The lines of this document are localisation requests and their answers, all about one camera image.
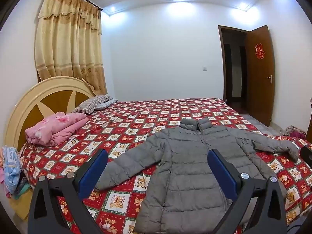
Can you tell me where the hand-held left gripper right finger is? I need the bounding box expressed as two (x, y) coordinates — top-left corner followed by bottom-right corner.
(207, 149), (288, 234)

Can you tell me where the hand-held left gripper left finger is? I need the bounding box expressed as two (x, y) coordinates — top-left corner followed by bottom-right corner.
(27, 149), (109, 234)

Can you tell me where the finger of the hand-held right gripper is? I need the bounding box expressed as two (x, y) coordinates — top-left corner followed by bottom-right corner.
(300, 146), (312, 168)

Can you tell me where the grey puffer jacket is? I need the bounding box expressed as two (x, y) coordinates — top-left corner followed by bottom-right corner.
(94, 117), (300, 233)

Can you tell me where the pile of magenta clothes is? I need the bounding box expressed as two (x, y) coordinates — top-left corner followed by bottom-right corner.
(283, 125), (307, 139)

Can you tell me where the pink floral folded blanket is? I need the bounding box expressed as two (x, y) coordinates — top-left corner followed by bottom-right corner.
(25, 112), (89, 147)

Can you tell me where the red checkered bear bedsheet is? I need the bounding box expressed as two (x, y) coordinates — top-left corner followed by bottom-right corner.
(19, 98), (312, 234)

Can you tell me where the striped pillow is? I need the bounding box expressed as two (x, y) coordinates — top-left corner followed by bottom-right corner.
(73, 95), (113, 114)

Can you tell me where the grey patterned pillow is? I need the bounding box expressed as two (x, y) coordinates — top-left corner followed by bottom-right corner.
(94, 98), (119, 110)

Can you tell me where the teal cloth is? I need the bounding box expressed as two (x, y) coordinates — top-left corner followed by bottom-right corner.
(13, 175), (31, 199)

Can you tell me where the brown wooden door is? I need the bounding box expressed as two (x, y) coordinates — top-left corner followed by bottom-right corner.
(245, 25), (276, 127)
(218, 25), (250, 114)

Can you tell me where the blue printed cloth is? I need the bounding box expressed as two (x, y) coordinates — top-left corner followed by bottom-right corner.
(2, 146), (22, 194)

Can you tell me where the cream and brown headboard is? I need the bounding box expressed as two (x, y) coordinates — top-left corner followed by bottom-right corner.
(5, 76), (98, 152)

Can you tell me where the red paper door decoration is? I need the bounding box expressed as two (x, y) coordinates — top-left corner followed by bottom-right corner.
(255, 43), (266, 59)

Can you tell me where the beige patterned curtain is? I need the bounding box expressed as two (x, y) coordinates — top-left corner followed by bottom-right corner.
(35, 0), (108, 95)

